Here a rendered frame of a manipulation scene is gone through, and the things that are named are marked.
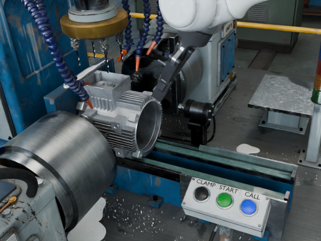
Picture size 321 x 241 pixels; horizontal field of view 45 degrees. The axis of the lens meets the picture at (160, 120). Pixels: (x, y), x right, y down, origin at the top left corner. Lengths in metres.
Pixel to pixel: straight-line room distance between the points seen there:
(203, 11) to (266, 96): 0.94
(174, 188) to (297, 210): 0.36
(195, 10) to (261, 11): 3.65
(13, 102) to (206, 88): 0.73
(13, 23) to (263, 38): 3.45
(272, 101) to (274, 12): 2.79
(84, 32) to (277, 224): 0.70
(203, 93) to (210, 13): 0.94
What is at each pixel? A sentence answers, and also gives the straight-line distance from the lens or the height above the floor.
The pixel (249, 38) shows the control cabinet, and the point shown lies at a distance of 4.35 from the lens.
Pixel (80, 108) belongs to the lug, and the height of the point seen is 1.08.
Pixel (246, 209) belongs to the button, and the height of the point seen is 1.07.
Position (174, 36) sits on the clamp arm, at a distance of 1.13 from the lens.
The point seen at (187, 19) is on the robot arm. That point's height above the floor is 1.45.
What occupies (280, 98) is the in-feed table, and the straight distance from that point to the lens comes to 1.50.
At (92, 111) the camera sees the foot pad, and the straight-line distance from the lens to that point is 1.14.
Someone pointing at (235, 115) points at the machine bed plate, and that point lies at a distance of 1.61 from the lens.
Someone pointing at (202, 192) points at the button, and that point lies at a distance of 0.82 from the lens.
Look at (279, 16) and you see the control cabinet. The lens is 4.21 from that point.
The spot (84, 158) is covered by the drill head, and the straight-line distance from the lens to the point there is 0.89.
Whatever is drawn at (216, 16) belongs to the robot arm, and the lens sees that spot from 0.64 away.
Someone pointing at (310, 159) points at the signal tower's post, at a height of 0.82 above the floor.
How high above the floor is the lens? 1.63
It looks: 32 degrees down
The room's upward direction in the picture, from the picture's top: 4 degrees counter-clockwise
